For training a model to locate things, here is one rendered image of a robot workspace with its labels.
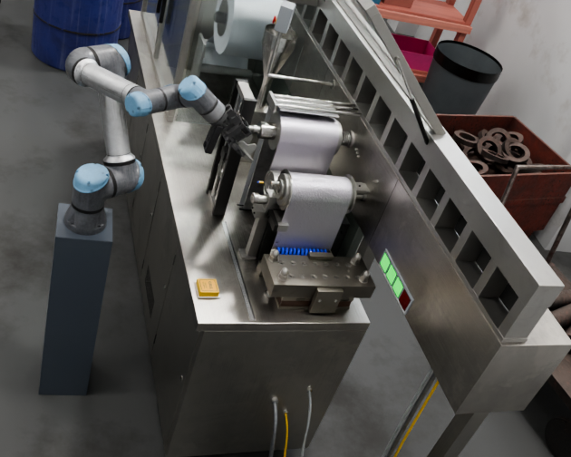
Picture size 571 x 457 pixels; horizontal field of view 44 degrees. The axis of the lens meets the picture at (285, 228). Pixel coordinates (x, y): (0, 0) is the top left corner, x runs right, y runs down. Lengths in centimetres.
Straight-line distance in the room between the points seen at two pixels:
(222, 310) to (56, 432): 103
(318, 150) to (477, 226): 84
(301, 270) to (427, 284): 51
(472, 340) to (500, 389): 17
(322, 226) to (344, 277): 20
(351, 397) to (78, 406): 131
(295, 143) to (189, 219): 54
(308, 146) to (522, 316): 110
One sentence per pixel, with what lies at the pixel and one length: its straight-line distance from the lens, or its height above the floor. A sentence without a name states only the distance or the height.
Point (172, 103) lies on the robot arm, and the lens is 227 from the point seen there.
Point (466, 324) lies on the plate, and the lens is 211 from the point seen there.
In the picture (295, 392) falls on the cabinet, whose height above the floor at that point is 50.
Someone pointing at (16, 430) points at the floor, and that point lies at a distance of 320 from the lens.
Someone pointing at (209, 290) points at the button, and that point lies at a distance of 251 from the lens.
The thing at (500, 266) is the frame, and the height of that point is 159.
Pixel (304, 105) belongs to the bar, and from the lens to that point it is 268.
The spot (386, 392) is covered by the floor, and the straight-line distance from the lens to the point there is 375.
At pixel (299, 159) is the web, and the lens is 269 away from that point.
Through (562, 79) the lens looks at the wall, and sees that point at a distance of 605.
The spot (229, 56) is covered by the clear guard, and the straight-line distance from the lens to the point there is 331.
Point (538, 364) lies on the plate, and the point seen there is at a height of 136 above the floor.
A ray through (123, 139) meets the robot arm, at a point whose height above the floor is 122.
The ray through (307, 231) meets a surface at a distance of 260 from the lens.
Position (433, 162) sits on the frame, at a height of 160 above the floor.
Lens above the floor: 262
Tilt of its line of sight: 36 degrees down
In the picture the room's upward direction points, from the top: 20 degrees clockwise
